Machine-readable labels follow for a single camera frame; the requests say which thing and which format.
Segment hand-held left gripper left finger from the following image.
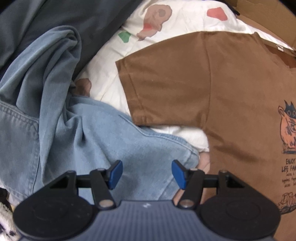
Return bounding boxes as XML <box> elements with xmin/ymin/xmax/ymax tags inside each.
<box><xmin>47</xmin><ymin>159</ymin><xmax>123</xmax><ymax>208</ymax></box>

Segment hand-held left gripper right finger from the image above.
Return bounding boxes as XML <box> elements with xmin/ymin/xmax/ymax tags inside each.
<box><xmin>171</xmin><ymin>159</ymin><xmax>248</xmax><ymax>208</ymax></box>

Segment brown printed t-shirt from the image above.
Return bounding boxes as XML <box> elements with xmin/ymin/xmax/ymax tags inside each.
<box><xmin>115</xmin><ymin>31</ymin><xmax>296</xmax><ymax>241</ymax></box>

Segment light blue jeans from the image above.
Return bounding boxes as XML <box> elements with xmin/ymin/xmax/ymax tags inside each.
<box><xmin>0</xmin><ymin>96</ymin><xmax>200</xmax><ymax>205</ymax></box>

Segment cream bear print blanket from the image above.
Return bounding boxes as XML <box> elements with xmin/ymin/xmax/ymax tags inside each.
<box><xmin>74</xmin><ymin>0</ymin><xmax>295</xmax><ymax>173</ymax></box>

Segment white black spotted fluffy blanket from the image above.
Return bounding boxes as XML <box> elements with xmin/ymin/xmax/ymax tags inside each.
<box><xmin>0</xmin><ymin>188</ymin><xmax>20</xmax><ymax>241</ymax></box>

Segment grey blue sweatshirt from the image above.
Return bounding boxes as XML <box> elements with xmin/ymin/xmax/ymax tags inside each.
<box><xmin>0</xmin><ymin>25</ymin><xmax>82</xmax><ymax>130</ymax></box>

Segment dark grey pillow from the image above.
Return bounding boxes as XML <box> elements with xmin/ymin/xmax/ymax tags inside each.
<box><xmin>0</xmin><ymin>0</ymin><xmax>144</xmax><ymax>77</ymax></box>

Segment large cardboard sheet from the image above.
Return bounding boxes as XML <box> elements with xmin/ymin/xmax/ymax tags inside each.
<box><xmin>222</xmin><ymin>0</ymin><xmax>296</xmax><ymax>56</ymax></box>

